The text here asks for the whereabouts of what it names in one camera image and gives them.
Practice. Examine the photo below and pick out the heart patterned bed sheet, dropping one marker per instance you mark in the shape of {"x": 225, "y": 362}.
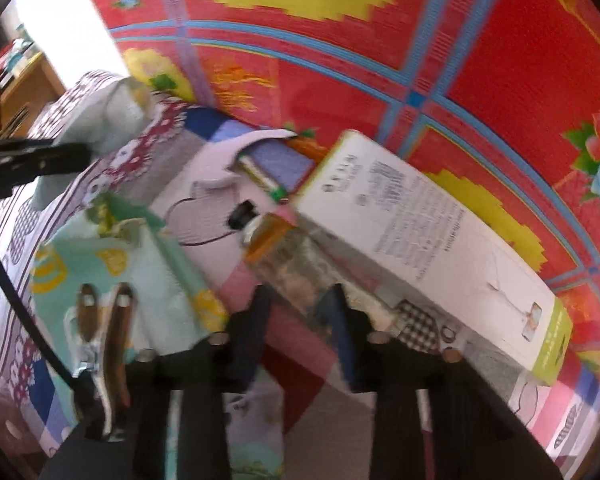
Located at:
{"x": 300, "y": 385}

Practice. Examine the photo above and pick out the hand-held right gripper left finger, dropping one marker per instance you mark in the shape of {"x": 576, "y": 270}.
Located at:
{"x": 252, "y": 330}

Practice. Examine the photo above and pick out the red floral cloth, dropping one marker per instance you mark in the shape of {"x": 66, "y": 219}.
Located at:
{"x": 380, "y": 35}

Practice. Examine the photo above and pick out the green yellow battery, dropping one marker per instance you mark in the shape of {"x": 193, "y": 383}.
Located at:
{"x": 260, "y": 177}

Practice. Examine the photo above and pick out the long white green box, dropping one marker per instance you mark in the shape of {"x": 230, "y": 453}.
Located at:
{"x": 405, "y": 210}

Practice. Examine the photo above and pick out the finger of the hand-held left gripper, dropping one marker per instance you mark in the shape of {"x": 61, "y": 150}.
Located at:
{"x": 40, "y": 157}

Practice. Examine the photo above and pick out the metal spring clip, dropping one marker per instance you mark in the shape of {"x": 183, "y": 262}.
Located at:
{"x": 117, "y": 350}

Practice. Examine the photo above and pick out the clear bottle orange label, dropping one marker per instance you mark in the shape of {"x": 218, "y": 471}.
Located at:
{"x": 290, "y": 255}

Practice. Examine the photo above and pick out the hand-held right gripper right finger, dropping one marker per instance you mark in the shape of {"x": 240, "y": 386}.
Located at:
{"x": 342, "y": 340}

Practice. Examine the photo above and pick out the teal wet wipes packet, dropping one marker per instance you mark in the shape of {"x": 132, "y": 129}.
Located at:
{"x": 145, "y": 270}

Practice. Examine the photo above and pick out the wooden corner cabinet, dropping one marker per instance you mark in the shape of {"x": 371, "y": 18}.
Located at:
{"x": 30, "y": 90}

